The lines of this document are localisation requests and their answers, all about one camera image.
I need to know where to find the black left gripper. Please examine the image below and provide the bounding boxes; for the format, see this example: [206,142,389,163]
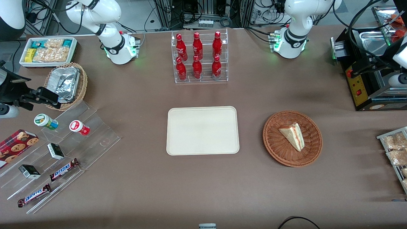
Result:
[351,33,407,77]

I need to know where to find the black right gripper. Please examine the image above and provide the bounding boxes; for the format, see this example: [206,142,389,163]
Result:
[0,60,62,111]

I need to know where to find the triangular sandwich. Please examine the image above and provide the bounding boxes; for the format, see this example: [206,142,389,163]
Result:
[279,123,305,152]

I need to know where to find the light tan wicker basket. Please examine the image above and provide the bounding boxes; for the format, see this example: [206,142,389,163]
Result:
[44,62,88,111]

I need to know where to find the brown round wicker basket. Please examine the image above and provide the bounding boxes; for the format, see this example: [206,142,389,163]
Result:
[263,110,323,168]

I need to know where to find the cream plastic tray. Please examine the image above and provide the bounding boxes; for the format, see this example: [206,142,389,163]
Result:
[166,106,240,156]

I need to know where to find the stainless steel pan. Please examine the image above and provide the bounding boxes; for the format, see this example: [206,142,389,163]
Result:
[359,31,391,57]
[371,67,396,90]

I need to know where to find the green lidded cup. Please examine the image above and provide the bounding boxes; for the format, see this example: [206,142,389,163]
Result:
[34,114,59,130]

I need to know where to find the stacked aluminium foil containers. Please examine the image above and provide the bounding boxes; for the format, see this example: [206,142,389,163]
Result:
[48,66,80,103]

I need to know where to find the black food warmer machine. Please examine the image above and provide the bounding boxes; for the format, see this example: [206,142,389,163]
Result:
[330,0,407,112]

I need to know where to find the red lidded cup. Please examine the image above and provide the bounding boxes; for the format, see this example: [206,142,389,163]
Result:
[69,120,90,136]

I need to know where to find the large clear cracker bag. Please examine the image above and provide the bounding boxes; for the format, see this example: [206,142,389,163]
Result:
[32,47,70,63]

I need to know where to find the white rectangular snack bin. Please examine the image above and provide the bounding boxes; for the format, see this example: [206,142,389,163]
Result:
[19,37,78,68]

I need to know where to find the small black box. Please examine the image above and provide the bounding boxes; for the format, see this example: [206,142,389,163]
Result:
[47,143,65,160]
[18,164,41,179]

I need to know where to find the small clear cracker bag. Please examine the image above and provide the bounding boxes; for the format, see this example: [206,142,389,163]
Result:
[45,38,64,50]

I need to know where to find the red cookie box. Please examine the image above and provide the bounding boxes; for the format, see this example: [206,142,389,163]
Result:
[0,129,39,169]

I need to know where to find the clear acrylic stepped display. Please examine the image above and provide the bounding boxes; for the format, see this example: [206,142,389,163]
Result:
[0,101,121,214]

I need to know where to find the brown Snickers bar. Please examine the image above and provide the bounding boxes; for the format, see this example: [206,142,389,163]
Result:
[17,184,52,208]
[50,158,80,182]

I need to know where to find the red soda bottle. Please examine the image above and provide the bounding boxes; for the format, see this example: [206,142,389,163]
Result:
[192,56,203,80]
[193,32,203,60]
[176,33,188,61]
[176,57,187,81]
[212,31,223,59]
[211,55,222,80]

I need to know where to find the clear acrylic bottle rack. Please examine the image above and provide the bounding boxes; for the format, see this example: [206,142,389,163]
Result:
[171,29,229,84]

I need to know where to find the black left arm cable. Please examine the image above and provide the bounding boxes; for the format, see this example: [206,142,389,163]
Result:
[332,0,407,69]

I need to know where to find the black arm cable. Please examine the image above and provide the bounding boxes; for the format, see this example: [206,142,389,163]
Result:
[332,0,407,69]
[51,0,97,35]

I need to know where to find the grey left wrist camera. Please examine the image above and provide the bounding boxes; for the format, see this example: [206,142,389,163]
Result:
[388,73,407,88]

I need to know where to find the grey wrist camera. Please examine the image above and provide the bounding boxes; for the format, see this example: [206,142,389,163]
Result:
[0,104,19,119]
[388,73,407,88]

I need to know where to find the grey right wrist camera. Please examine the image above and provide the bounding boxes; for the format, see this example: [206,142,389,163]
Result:
[0,104,19,119]

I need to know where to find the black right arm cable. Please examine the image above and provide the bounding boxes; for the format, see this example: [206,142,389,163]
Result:
[51,0,97,35]

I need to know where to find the black looped cable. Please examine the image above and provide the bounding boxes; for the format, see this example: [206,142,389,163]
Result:
[277,216,321,229]

